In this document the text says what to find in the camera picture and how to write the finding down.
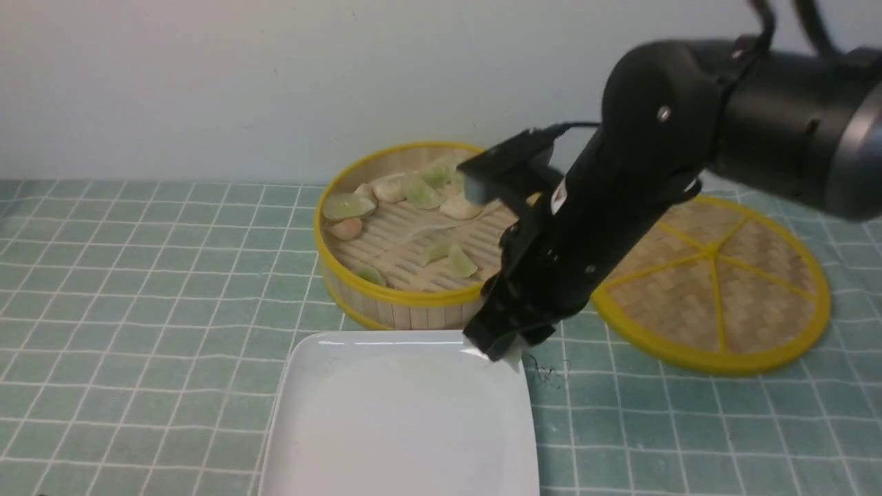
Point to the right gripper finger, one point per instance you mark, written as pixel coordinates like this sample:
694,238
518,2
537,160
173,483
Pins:
531,330
495,326

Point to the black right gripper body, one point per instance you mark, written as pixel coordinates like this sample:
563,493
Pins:
569,238

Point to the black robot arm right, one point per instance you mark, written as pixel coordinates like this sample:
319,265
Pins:
804,127

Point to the white square plate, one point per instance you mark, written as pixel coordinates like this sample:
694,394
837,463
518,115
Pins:
400,413

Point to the green dumpling front centre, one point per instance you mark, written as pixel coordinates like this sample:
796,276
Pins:
459,263

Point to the small green dumpling front middle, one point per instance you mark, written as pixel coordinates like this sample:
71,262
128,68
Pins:
437,250

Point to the white dumpling centre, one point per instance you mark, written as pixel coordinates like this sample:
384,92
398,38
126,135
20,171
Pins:
458,207

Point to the white dumpling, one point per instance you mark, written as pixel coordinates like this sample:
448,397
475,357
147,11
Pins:
388,189
458,207

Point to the bamboo steamer basket yellow rim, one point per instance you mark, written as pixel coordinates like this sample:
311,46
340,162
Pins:
393,238

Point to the green dumpling back top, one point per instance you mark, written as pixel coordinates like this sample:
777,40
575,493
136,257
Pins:
439,172

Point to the green dumpling front left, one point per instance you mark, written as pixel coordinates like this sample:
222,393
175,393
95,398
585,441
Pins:
370,274

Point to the green dumpling back middle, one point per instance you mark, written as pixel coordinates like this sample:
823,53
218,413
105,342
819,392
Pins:
419,193

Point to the white dumpling back left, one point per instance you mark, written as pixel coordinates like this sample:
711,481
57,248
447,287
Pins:
388,189

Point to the woven bamboo steamer lid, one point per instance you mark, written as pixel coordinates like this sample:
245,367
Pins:
718,288

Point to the pink dumpling left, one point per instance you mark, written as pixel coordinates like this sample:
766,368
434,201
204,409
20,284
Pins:
346,230

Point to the green dumpling far left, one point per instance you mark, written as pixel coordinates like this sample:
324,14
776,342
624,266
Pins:
339,207

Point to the green checkered tablecloth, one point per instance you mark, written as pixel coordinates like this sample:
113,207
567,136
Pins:
145,327

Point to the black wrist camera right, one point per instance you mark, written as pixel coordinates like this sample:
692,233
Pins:
514,169

